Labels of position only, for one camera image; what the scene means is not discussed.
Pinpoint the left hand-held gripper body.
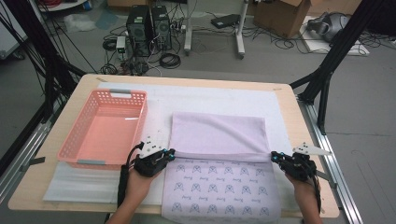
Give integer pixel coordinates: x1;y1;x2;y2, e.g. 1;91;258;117
133;134;170;178

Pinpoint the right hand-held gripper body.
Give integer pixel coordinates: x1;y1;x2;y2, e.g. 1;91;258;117
277;142;333;183

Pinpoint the pink plastic basket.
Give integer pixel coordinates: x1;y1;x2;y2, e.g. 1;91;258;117
56;88;149;171

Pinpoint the lilac printed towel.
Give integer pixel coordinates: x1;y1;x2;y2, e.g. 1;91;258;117
161;111;283;224

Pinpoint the person's right hand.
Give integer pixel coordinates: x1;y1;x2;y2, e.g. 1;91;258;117
284;172;322;207

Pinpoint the person's left hand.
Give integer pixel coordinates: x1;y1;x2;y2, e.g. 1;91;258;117
124;169;161;203

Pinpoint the white board on floor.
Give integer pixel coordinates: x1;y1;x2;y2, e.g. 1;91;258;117
299;15;371;57

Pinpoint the small white device green light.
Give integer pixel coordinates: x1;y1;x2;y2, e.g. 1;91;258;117
115;35;127;60

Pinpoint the white metal stand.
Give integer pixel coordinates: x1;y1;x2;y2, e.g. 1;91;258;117
183;0;250;60

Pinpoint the black computer tower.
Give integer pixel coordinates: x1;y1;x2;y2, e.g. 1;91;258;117
150;5;173;51
125;4;153;58

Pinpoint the open cardboard box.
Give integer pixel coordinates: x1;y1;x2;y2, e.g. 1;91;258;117
253;0;312;39

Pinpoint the grey vacuum cleaner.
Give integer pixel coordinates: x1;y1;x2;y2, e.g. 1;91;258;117
306;11;351;43

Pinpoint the flat black device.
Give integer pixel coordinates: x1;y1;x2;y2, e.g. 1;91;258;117
210;13;241;30

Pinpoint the clear plastic bag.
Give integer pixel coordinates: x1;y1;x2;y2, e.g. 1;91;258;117
64;12;97;34

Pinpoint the white round table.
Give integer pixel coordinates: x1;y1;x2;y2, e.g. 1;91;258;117
36;0;90;13

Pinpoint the white cabinet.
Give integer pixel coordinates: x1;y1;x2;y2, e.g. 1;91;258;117
0;8;28;60

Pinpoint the grey metal bracket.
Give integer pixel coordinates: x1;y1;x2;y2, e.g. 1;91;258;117
21;156;47;172
317;171;338;189

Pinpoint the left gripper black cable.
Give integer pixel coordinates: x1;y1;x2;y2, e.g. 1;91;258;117
117;141;145;208

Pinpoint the aluminium rail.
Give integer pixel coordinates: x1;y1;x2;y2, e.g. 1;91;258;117
0;119;54;203
297;98;364;224

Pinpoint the coiled black cable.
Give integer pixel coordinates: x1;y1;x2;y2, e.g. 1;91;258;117
159;52;182;70

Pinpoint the black metal frame stand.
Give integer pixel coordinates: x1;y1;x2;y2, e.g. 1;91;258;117
0;0;88;175
289;0;396;136

